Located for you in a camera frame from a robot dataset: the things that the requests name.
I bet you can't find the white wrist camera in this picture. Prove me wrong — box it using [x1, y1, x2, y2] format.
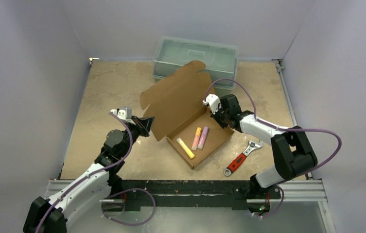
[109, 106, 132, 121]
[202, 94, 221, 115]

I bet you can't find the purple highlighter marker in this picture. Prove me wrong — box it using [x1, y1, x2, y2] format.
[197, 126, 209, 150]

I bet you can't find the red handled adjustable wrench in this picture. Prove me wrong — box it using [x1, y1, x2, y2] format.
[223, 140, 264, 177]

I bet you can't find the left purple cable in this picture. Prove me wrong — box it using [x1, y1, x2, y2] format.
[35, 112, 134, 233]

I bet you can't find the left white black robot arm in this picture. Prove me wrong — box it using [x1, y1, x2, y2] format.
[23, 116, 155, 233]

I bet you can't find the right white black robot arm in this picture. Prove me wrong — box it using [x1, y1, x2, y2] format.
[203, 94, 318, 198]

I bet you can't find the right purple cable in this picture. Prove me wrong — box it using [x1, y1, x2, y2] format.
[205, 78, 343, 220]

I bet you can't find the translucent green plastic toolbox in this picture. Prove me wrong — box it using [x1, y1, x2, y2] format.
[153, 36, 239, 81]

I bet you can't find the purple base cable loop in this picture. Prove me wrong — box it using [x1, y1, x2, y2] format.
[101, 188, 156, 227]

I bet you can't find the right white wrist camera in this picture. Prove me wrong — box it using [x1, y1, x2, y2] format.
[202, 94, 221, 115]

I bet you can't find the brown cardboard box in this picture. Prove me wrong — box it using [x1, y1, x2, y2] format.
[140, 60, 234, 169]

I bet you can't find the orange pink highlighter marker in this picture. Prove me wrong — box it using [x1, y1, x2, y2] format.
[191, 127, 202, 150]

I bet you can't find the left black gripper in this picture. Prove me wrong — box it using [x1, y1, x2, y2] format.
[119, 115, 154, 157]

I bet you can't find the yellow highlighter marker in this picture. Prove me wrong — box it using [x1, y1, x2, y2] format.
[176, 137, 195, 159]

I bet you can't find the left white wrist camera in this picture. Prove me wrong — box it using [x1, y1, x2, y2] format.
[109, 106, 132, 121]

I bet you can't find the black metal base rail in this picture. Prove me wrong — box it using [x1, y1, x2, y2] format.
[44, 179, 328, 212]

